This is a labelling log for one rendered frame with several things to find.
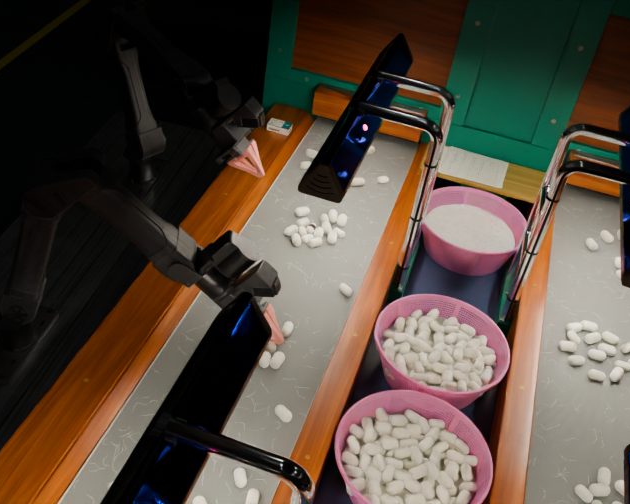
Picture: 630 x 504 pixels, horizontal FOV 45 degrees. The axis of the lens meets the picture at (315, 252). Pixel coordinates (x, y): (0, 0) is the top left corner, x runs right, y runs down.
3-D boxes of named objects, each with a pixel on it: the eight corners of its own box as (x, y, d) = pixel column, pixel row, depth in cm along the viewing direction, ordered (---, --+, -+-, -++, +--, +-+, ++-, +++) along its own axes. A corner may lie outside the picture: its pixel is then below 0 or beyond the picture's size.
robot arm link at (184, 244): (205, 242, 139) (76, 129, 123) (202, 275, 132) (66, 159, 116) (156, 275, 144) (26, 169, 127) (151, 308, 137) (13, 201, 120)
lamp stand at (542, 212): (492, 334, 165) (560, 161, 137) (502, 279, 180) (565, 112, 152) (580, 361, 162) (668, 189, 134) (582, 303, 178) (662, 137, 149)
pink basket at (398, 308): (375, 424, 142) (384, 391, 136) (359, 323, 163) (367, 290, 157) (511, 428, 146) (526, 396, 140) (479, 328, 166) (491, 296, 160)
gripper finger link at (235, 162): (280, 158, 171) (252, 126, 168) (269, 174, 166) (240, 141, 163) (259, 172, 175) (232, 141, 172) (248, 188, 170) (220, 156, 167)
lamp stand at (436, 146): (317, 281, 171) (348, 104, 143) (341, 232, 187) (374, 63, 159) (399, 306, 168) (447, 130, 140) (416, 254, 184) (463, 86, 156)
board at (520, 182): (418, 171, 196) (419, 167, 195) (428, 144, 207) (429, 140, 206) (545, 207, 191) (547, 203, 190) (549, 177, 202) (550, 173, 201)
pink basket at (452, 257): (447, 294, 174) (458, 263, 168) (391, 225, 191) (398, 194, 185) (539, 273, 184) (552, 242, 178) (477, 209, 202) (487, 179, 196)
